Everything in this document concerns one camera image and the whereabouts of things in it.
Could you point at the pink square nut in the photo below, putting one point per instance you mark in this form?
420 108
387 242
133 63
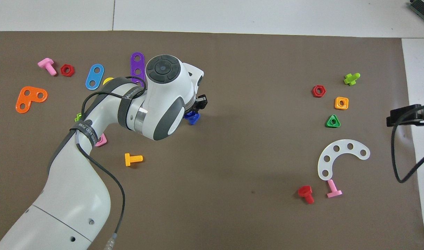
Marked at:
101 141

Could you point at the white curved five-hole strip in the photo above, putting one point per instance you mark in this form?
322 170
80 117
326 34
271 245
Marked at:
343 146

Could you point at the green cross-shaped nut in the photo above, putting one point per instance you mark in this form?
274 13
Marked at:
78 117

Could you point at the orange square nut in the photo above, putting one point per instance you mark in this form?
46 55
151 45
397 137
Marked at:
341 103

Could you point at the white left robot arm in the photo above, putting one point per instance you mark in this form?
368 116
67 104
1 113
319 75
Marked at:
160 100

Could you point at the purple four-hole strip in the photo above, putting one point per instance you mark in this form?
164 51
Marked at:
137 64

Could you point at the blue square nut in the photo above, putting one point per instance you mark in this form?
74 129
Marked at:
196 116

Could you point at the brown table mat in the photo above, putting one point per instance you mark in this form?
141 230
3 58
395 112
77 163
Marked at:
253 139

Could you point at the green triangle nut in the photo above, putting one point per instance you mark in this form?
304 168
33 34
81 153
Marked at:
333 121

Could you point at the yellow three-hole strip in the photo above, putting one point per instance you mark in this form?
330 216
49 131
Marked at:
107 81

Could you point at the grey ribbed device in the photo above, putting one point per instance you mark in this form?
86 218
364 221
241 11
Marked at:
423 7

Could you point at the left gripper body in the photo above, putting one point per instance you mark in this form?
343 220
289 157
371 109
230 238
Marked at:
196 78

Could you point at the orange-yellow plastic screw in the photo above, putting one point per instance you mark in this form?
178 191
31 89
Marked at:
132 159

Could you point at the red hex nut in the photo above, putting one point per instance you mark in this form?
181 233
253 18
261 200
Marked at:
318 91
67 70

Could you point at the blue triangle-head screw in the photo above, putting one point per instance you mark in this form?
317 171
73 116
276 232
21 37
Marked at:
190 120

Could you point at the pink plastic screw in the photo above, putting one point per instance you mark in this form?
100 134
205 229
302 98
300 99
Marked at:
333 190
47 64

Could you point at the orange angled three-hole plate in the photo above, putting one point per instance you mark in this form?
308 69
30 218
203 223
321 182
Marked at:
27 99

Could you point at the lime green cross-head screw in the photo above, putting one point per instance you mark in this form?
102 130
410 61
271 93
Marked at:
351 79

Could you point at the red hex-head screw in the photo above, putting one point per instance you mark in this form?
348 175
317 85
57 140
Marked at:
306 193

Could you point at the blue two-hole strip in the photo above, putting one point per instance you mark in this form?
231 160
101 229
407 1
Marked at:
92 82

